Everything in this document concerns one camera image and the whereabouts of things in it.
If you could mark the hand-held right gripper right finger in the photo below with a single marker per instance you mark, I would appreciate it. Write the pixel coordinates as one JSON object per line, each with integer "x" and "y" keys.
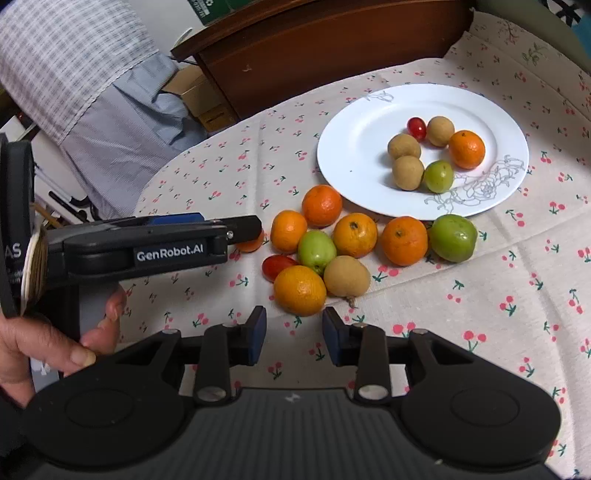
{"x": 332, "y": 334}

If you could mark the red cherry tomato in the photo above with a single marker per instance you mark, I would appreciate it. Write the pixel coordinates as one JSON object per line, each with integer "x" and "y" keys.
{"x": 417, "y": 128}
{"x": 277, "y": 267}

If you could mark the brown kiwi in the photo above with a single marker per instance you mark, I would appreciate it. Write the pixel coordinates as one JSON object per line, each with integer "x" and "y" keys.
{"x": 440, "y": 131}
{"x": 408, "y": 172}

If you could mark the cherry print tablecloth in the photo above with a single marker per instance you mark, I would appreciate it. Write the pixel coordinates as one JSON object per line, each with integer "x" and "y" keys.
{"x": 508, "y": 258}

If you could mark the brown longan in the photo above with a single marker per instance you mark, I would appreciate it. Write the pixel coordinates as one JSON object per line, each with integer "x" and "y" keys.
{"x": 404, "y": 147}
{"x": 346, "y": 276}

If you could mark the large orange mandarin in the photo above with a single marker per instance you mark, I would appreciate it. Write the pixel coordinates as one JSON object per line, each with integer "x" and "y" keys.
{"x": 300, "y": 290}

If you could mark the large green jujube fruit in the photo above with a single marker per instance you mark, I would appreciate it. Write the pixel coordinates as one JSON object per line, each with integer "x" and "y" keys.
{"x": 453, "y": 237}

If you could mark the white plate with line drawing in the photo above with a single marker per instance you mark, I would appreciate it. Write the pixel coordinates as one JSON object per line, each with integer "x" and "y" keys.
{"x": 364, "y": 152}

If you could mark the floral branch print cloth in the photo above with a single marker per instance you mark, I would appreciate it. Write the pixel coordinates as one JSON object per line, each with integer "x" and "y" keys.
{"x": 531, "y": 50}

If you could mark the brown cardboard box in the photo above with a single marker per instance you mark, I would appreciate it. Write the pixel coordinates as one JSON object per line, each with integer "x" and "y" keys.
{"x": 198, "y": 97}

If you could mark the small green jujube fruit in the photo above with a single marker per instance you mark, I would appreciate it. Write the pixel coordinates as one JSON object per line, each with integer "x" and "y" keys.
{"x": 438, "y": 176}

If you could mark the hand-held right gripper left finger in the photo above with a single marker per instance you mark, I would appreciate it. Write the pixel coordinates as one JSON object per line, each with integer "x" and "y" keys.
{"x": 256, "y": 334}

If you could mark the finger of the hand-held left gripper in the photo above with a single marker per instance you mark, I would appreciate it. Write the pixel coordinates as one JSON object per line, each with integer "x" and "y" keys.
{"x": 242, "y": 228}
{"x": 175, "y": 218}

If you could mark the grey green sofa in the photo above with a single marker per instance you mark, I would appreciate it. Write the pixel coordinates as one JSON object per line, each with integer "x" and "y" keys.
{"x": 545, "y": 32}

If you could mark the person's left hand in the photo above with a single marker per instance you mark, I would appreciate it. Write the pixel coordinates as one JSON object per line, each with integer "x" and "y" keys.
{"x": 32, "y": 350}

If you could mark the green cardboard box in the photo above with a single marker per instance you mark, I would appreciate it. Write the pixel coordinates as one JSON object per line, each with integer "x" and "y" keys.
{"x": 217, "y": 8}

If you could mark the small orange mandarin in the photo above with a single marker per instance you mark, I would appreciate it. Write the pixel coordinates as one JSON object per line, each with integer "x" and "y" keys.
{"x": 467, "y": 149}
{"x": 288, "y": 230}
{"x": 354, "y": 235}
{"x": 322, "y": 206}
{"x": 251, "y": 244}
{"x": 404, "y": 240}

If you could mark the blue checked fabric cover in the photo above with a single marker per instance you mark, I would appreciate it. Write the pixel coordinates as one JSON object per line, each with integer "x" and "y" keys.
{"x": 92, "y": 83}

